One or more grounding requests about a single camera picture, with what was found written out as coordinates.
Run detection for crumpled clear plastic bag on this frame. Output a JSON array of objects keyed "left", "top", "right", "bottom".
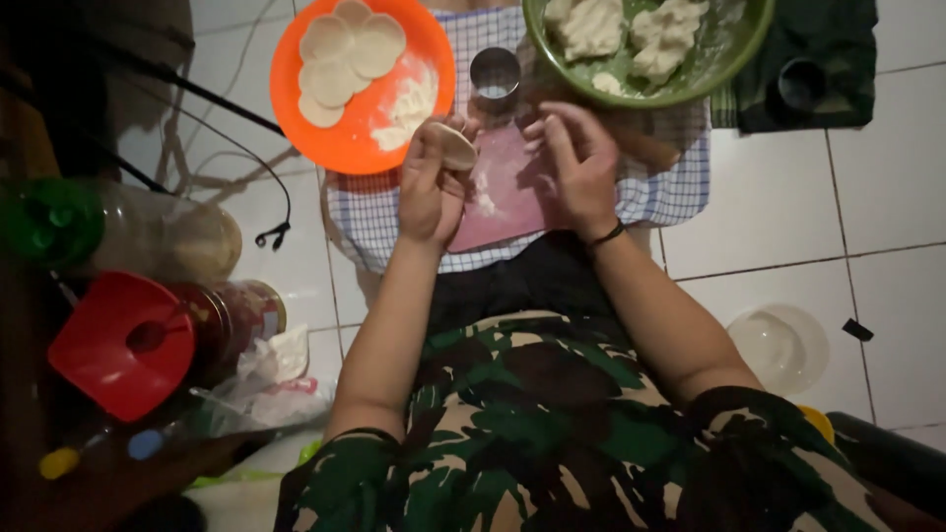
[{"left": 186, "top": 324, "right": 337, "bottom": 440}]

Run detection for heap of white flour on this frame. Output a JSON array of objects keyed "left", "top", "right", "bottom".
[{"left": 369, "top": 65, "right": 440, "bottom": 153}]

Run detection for person's left hand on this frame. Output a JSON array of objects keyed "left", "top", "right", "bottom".
[{"left": 398, "top": 112, "right": 483, "bottom": 251}]

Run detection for black wrist band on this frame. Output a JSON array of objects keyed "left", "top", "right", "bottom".
[{"left": 584, "top": 219, "right": 628, "bottom": 252}]

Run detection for person's camouflage shirt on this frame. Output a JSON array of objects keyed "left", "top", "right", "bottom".
[{"left": 273, "top": 310, "right": 897, "bottom": 532}]

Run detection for bottle with blue cap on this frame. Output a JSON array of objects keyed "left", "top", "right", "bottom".
[{"left": 126, "top": 421, "right": 195, "bottom": 462}]

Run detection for person's right hand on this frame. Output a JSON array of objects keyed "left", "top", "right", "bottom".
[{"left": 521, "top": 100, "right": 623, "bottom": 239}]

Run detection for wooden rolling pin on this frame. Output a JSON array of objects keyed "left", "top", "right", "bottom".
[{"left": 526, "top": 80, "right": 682, "bottom": 175}]

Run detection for red plastic funnel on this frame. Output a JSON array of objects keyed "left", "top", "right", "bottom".
[{"left": 47, "top": 270, "right": 198, "bottom": 424}]

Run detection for person's black trousers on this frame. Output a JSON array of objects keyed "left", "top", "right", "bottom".
[{"left": 427, "top": 231, "right": 631, "bottom": 342}]

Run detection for round metal dough cutter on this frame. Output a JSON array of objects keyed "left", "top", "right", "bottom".
[{"left": 469, "top": 47, "right": 523, "bottom": 116}]

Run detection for orange plastic plate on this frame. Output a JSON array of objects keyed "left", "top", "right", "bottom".
[{"left": 269, "top": 0, "right": 458, "bottom": 177}]

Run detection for large white dough lump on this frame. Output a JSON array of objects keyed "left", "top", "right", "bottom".
[
  {"left": 544, "top": 0, "right": 626, "bottom": 63},
  {"left": 630, "top": 0, "right": 711, "bottom": 87}
]

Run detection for green plastic bowl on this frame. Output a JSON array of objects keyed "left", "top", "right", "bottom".
[{"left": 522, "top": 0, "right": 776, "bottom": 111}]

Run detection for pink cutting mat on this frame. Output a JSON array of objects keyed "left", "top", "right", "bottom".
[{"left": 446, "top": 121, "right": 566, "bottom": 254}]

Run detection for glass jar with red contents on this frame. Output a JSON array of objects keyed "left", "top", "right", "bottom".
[{"left": 167, "top": 278, "right": 288, "bottom": 388}]

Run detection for clear jar with green lid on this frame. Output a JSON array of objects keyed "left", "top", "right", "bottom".
[{"left": 0, "top": 176, "right": 244, "bottom": 288}]

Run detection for bottle with yellow cap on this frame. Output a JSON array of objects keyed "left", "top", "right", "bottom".
[{"left": 37, "top": 432, "right": 112, "bottom": 482}]

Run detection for blue white checked cloth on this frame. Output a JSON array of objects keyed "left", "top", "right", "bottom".
[{"left": 324, "top": 6, "right": 712, "bottom": 276}]

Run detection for yellow round lid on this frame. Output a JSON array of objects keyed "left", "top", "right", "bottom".
[{"left": 797, "top": 404, "right": 837, "bottom": 446}]

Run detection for dark green camouflage cloth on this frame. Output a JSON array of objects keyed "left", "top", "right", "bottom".
[{"left": 711, "top": 0, "right": 879, "bottom": 135}]

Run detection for black cable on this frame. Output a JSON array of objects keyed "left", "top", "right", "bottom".
[{"left": 0, "top": 30, "right": 294, "bottom": 252}]

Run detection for black round cup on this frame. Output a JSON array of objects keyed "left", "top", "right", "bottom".
[{"left": 775, "top": 58, "right": 829, "bottom": 113}]

